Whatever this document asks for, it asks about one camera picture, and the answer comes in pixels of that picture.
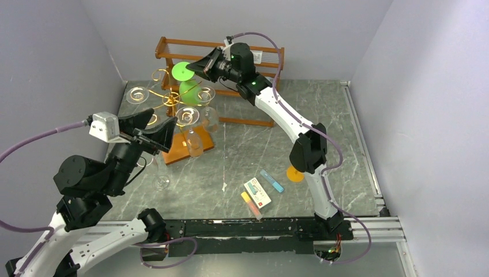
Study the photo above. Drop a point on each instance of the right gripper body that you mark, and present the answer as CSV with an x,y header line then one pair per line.
x,y
213,68

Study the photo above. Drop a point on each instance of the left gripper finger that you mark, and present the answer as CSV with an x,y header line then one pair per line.
x,y
135,121
168,127

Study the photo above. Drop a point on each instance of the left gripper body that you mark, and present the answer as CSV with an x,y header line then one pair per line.
x,y
136,137

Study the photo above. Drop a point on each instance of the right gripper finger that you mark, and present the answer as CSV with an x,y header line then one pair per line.
x,y
198,69
209,60

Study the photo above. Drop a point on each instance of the green plastic goblet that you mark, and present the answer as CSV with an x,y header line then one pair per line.
x,y
188,86

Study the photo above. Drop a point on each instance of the clear wine glass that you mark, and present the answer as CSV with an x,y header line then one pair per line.
x,y
208,114
150,166
137,95

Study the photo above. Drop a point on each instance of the clear champagne flute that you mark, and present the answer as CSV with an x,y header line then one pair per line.
x,y
187,117

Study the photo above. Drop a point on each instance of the orange plastic goblet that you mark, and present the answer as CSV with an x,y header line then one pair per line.
x,y
294,175

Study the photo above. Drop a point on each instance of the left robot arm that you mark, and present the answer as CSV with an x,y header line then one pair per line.
x,y
86,186

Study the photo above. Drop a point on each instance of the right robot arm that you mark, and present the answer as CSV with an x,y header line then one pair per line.
x,y
308,154

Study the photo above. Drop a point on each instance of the wooden two-tier shelf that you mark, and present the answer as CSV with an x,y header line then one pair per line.
x,y
237,65

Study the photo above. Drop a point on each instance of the packaged item top shelf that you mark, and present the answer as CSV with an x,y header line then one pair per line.
x,y
257,56

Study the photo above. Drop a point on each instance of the small white teal box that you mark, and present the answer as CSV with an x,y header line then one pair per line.
x,y
257,193

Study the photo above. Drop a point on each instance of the blue marker pen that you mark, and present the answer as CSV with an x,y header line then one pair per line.
x,y
272,181

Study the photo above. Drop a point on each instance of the yellow pink marker pen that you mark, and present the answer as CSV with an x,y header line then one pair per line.
x,y
252,207

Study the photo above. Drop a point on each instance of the gold wire wine glass rack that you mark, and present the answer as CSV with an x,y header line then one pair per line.
x,y
171,100

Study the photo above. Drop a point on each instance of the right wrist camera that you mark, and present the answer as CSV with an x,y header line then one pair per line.
x,y
228,42

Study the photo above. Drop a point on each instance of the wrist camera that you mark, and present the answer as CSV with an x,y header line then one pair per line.
x,y
105,127
228,42

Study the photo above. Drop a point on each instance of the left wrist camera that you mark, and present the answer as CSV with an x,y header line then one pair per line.
x,y
105,127

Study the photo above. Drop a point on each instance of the black base frame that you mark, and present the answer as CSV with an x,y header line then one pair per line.
x,y
211,236

